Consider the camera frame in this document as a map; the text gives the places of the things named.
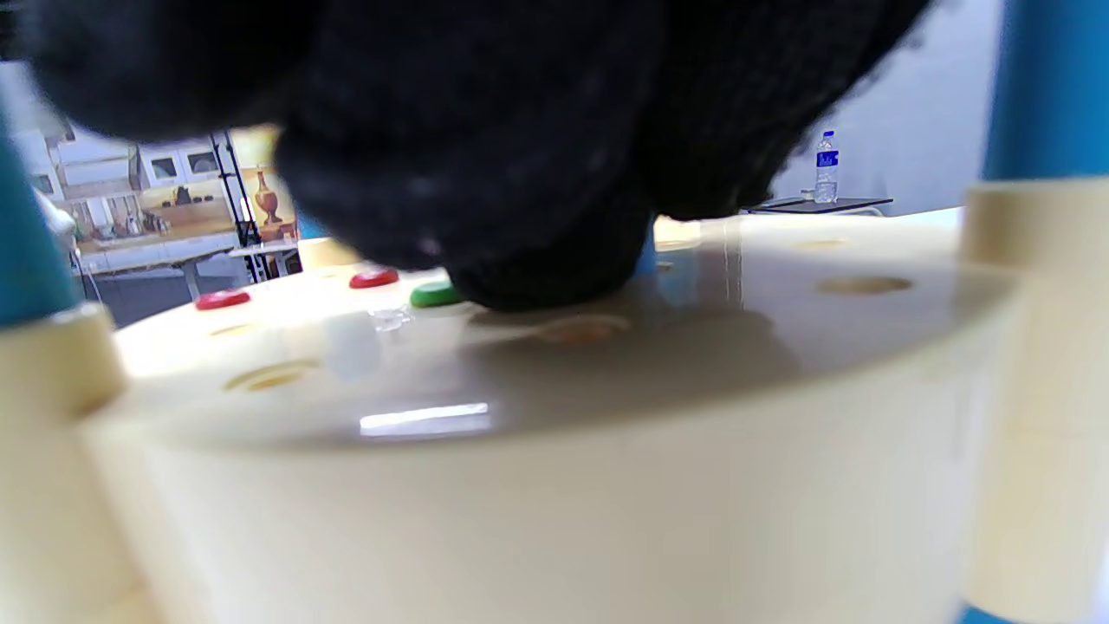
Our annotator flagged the person's left hand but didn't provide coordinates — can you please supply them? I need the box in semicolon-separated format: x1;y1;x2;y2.
17;0;932;313

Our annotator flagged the yellow round tap bench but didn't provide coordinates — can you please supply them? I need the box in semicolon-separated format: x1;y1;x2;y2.
0;0;1109;624

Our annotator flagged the black truss stand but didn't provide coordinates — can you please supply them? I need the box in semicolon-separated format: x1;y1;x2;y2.
211;130;265;283

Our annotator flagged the green toy nail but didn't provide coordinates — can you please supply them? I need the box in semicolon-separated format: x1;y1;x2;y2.
410;282;464;309

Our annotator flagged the marble top background table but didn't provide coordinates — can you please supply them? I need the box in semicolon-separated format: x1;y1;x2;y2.
74;234;239;300

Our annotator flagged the clear water bottle blue label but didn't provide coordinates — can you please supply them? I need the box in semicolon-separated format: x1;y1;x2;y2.
814;131;840;205

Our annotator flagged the dark side table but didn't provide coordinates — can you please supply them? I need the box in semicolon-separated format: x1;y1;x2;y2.
743;197;893;216

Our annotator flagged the kitchen scene backdrop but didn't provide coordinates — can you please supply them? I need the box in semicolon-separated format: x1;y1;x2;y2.
17;126;300;252

